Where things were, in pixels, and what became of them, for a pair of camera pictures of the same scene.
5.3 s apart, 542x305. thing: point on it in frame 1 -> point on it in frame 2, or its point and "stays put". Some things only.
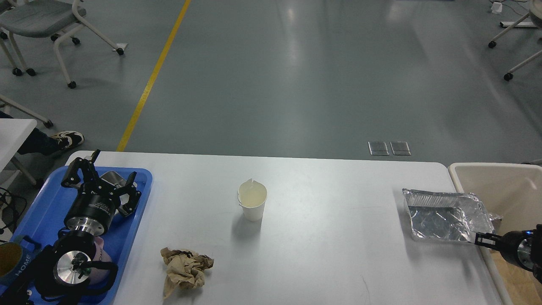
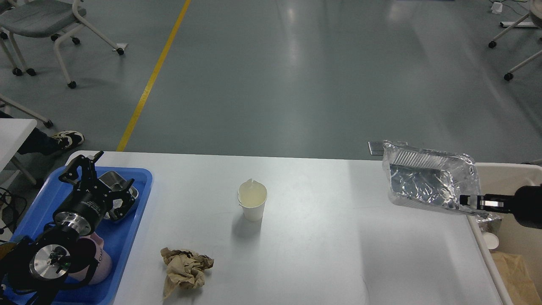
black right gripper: x=522 y=248 -> x=526 y=203
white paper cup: x=252 y=195 stays put
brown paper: x=184 y=269 stays put
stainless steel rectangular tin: x=114 y=179 stays put
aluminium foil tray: x=449 y=215 -> x=432 y=179
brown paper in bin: x=523 y=287 stays put
